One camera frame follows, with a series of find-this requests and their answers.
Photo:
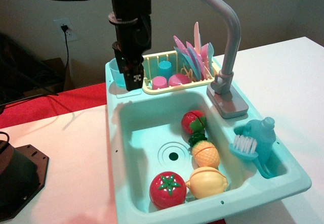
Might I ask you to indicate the blue toy fork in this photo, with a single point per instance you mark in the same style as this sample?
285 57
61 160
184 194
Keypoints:
210 53

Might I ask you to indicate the pink toy plate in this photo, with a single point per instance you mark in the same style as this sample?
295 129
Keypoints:
181 47

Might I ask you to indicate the mint green toy sink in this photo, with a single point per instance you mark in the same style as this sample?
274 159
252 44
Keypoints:
176 159

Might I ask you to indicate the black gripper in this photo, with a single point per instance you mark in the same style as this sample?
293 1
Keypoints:
133 34

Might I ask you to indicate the toy pineapple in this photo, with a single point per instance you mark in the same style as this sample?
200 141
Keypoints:
203 151

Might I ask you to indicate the yellow dish rack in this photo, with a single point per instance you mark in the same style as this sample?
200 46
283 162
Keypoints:
150 65

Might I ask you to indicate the magenta bowl in rack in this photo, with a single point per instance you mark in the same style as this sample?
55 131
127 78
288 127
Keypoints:
178 79

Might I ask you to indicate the pink cup in rack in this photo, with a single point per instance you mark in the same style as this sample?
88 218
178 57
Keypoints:
159 82

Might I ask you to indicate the blue soap bottle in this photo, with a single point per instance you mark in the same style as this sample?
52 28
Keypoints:
263 132

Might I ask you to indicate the blue cup in rack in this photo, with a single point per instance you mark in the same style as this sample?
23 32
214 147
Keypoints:
165 69

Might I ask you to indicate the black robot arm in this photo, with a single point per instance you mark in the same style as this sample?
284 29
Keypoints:
131 4

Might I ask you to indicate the red cloth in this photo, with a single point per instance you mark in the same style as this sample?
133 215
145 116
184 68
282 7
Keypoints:
50 106

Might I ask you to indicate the toy tomato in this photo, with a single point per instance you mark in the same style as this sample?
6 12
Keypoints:
167 189

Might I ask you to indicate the blue toy plate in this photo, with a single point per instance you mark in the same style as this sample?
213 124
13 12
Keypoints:
187 61

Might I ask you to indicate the pink toy fork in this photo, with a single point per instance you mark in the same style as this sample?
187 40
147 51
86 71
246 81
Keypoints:
204 55

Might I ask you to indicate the purple toy plate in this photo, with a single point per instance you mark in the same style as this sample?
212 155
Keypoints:
198 67

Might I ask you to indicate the blue scrub brush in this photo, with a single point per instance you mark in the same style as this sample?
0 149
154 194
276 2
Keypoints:
244 148

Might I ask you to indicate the toy lemon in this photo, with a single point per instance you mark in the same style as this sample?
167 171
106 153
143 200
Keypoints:
206 181

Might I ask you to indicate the peach toy knife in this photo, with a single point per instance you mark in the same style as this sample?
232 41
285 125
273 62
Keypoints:
197 41

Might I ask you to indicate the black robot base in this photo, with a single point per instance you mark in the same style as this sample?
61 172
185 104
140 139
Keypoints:
23 175

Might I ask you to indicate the white wall outlet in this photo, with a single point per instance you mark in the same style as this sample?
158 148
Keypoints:
65 29

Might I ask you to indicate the light blue plastic cup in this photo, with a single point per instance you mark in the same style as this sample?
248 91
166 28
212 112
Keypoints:
118 77

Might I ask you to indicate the toy strawberry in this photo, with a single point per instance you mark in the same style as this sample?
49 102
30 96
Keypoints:
193 122

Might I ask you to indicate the cardboard box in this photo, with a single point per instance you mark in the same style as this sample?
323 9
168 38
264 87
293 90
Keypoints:
51 79

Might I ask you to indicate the grey toy faucet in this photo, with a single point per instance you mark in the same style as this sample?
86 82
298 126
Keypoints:
222 94

